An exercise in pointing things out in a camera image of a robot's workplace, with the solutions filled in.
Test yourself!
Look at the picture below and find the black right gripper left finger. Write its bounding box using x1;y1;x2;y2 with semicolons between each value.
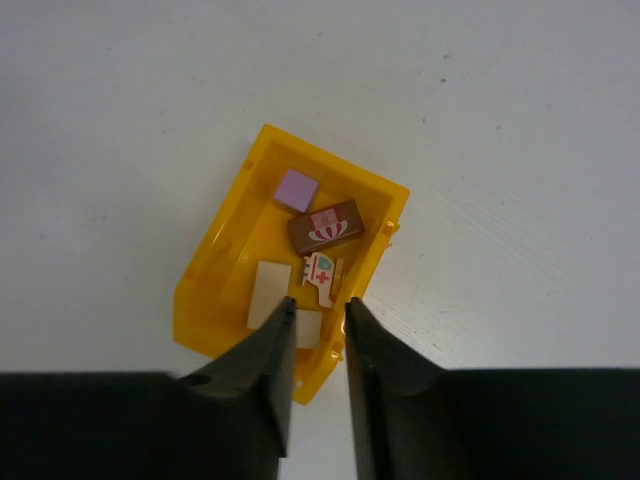
179;296;296;457

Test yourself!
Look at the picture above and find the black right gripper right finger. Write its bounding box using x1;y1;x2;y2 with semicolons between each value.
345;297;450;479

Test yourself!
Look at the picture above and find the yellow plastic bin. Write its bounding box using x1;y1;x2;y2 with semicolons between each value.
173;124;410;405

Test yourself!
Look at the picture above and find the beige cube with windows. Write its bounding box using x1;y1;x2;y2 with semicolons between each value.
296;309;323;350

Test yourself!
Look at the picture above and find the plain beige rectangular block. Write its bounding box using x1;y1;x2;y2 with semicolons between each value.
247;261;292;330

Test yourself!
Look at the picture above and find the brown rectangular wooden block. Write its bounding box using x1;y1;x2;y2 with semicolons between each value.
287;200;365;255

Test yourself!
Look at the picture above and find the helicopter shaped wooden piece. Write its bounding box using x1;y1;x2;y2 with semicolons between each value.
301;252;345;308

